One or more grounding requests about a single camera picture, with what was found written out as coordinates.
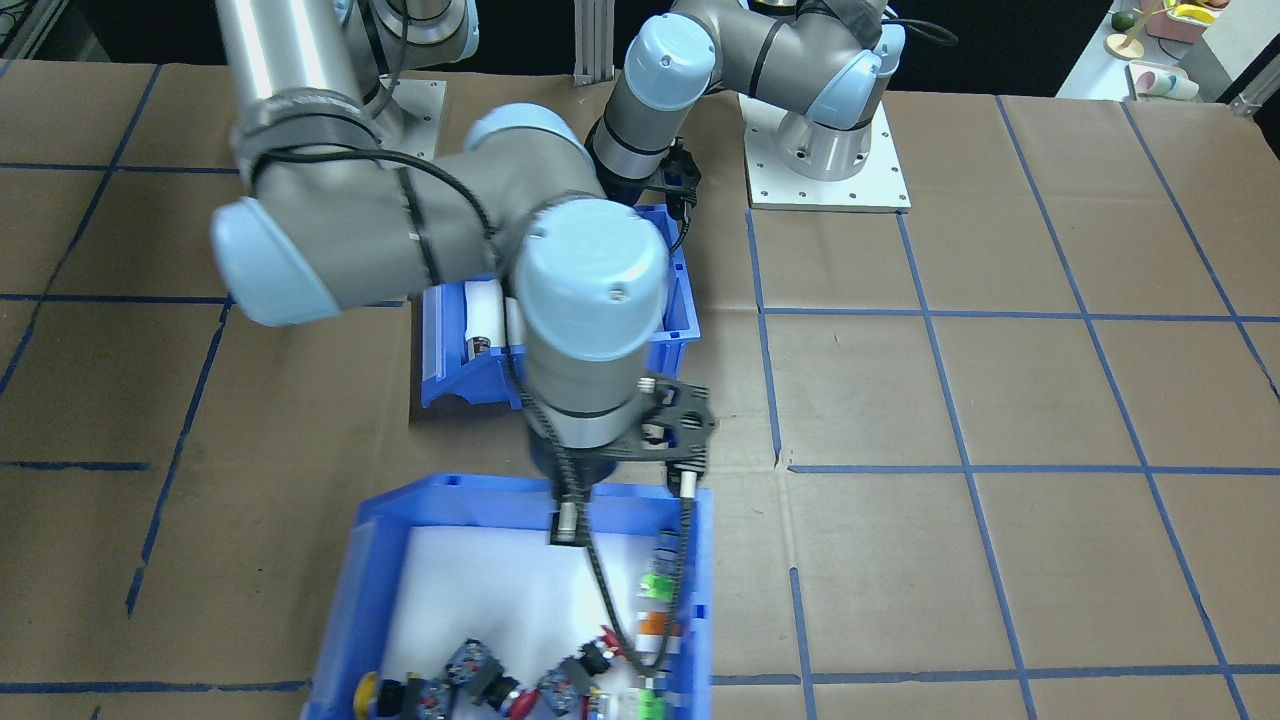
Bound blue plastic capacitor bin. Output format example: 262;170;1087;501
418;205;701;411

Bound blue plastic push-button bin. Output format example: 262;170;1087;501
305;475;716;720

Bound pink and yellow box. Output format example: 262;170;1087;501
1145;0;1233;43

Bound beige wooden stand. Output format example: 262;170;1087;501
1105;0;1166;59

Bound patterned white paper cup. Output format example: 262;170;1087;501
1128;62;1201;101

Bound white side table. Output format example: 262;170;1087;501
1058;0;1280;106

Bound white square base plate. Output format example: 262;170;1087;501
742;95;911;213
380;80;448;156

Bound aluminium frame post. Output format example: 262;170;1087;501
573;0;616;86

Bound red mushroom push button switch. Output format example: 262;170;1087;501
540;625;626;716

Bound small red push button switch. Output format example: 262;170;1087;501
445;640;531;716

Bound yellow push button switch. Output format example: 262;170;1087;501
355;672;446;720

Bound grey metal frame bar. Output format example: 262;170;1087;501
0;0;63;59

